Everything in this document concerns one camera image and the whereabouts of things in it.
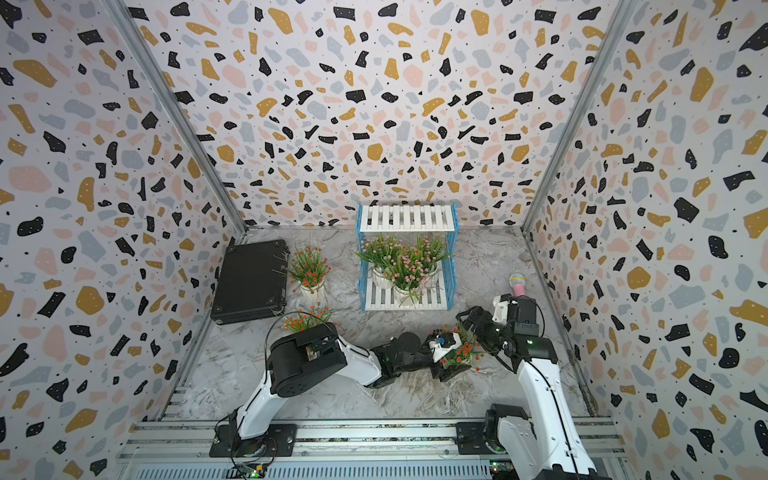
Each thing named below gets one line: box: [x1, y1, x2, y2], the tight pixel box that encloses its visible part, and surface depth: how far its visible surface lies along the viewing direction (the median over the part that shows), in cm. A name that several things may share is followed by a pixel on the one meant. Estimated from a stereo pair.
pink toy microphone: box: [509, 273, 526, 297], surface depth 104 cm
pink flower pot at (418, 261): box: [398, 234, 453, 291], surface depth 93 cm
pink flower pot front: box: [383, 247, 429, 308], surface depth 92 cm
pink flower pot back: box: [354, 234, 401, 289], surface depth 92 cm
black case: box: [210, 239, 291, 325], surface depth 97 cm
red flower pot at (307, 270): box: [281, 246, 332, 302], surface depth 94 cm
